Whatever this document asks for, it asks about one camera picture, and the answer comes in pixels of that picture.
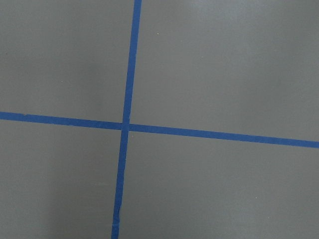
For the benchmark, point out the brown paper table cover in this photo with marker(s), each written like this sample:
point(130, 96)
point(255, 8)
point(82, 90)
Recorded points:
point(159, 119)

